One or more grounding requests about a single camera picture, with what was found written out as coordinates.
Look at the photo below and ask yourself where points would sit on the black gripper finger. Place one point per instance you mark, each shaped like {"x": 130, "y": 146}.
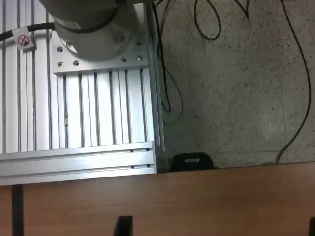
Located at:
{"x": 123, "y": 227}
{"x": 312, "y": 227}

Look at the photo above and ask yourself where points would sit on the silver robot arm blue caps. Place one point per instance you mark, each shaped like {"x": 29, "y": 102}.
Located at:
{"x": 93, "y": 29}

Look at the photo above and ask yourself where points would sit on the aluminium profile robot platform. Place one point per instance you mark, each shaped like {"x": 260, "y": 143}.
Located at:
{"x": 103, "y": 110}

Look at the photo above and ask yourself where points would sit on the white warning tag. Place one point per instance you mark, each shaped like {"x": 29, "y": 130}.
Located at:
{"x": 23, "y": 40}

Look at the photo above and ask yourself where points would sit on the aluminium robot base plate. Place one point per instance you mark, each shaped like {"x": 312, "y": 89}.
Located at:
{"x": 66, "y": 67}

